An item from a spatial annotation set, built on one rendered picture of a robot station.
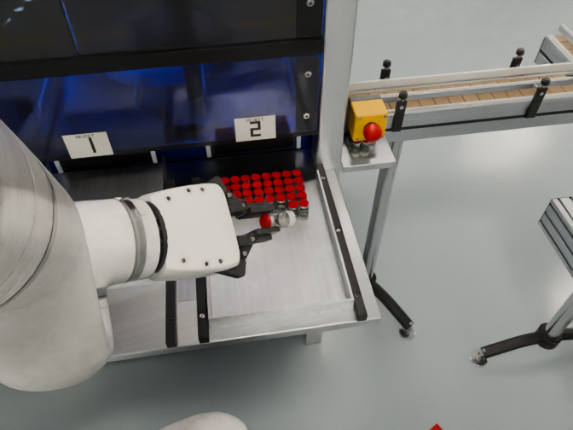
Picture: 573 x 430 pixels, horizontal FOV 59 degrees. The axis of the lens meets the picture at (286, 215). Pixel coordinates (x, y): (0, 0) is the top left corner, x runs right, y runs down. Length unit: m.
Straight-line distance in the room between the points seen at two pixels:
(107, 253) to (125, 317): 0.51
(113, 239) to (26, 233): 0.29
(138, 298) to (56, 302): 0.65
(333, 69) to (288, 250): 0.37
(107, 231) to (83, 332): 0.13
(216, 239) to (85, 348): 0.22
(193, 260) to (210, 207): 0.07
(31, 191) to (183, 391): 1.69
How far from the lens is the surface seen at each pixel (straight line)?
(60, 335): 0.37
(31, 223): 0.20
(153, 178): 1.19
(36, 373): 0.40
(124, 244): 0.48
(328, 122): 1.10
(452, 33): 3.65
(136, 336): 0.96
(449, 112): 1.34
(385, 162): 1.22
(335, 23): 0.97
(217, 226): 0.56
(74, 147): 1.11
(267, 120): 1.06
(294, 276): 0.98
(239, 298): 0.96
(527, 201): 2.55
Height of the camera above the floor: 1.70
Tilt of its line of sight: 49 degrees down
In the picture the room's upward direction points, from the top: straight up
